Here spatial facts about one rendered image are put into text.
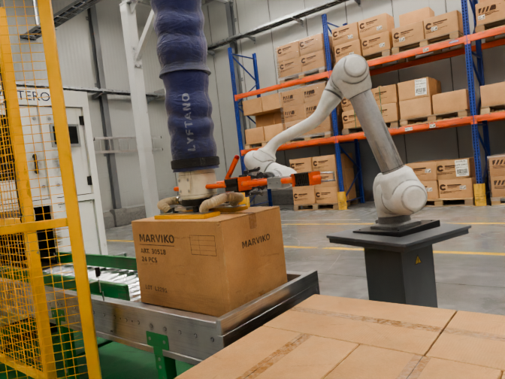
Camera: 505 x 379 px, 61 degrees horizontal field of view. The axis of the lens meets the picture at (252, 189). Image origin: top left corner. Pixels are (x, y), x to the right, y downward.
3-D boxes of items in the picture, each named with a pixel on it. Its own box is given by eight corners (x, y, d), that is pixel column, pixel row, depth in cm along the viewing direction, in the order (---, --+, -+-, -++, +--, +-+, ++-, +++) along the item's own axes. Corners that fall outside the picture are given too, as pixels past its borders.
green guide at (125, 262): (57, 262, 344) (55, 251, 343) (69, 259, 352) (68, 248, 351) (194, 277, 244) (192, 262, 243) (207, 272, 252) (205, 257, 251)
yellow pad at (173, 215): (154, 219, 200) (152, 209, 200) (170, 216, 208) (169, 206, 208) (204, 219, 179) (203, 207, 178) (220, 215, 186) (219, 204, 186)
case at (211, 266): (140, 301, 207) (131, 220, 205) (200, 280, 238) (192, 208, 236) (231, 319, 169) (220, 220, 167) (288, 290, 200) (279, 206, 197)
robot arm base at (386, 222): (390, 222, 228) (388, 211, 228) (422, 222, 208) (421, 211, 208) (364, 228, 221) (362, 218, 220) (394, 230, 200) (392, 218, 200)
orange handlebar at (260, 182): (157, 194, 215) (156, 186, 214) (201, 187, 238) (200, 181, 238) (316, 183, 156) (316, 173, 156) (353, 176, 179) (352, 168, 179)
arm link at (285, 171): (279, 194, 203) (259, 181, 210) (297, 190, 215) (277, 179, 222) (287, 173, 199) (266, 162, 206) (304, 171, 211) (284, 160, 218)
